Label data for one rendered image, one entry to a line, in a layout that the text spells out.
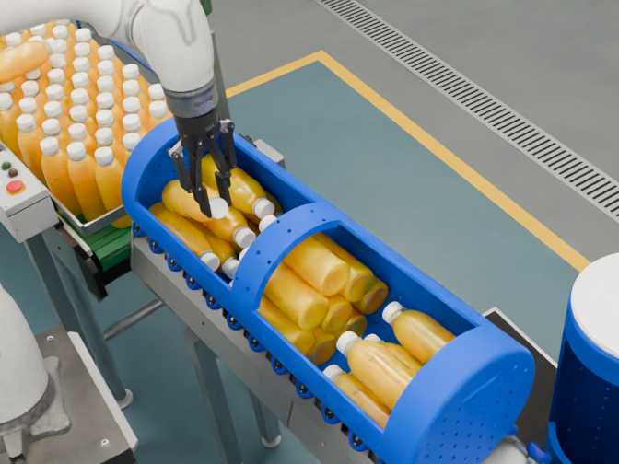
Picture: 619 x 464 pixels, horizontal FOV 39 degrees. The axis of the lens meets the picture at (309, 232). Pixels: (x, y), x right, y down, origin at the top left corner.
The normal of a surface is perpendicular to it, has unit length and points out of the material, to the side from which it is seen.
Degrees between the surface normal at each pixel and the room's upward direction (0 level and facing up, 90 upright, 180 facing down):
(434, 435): 90
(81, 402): 5
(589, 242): 0
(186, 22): 76
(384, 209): 0
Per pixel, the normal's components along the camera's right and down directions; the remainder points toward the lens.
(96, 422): -0.13, -0.76
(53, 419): 0.09, -0.68
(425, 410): -0.58, -0.22
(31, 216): 0.62, 0.50
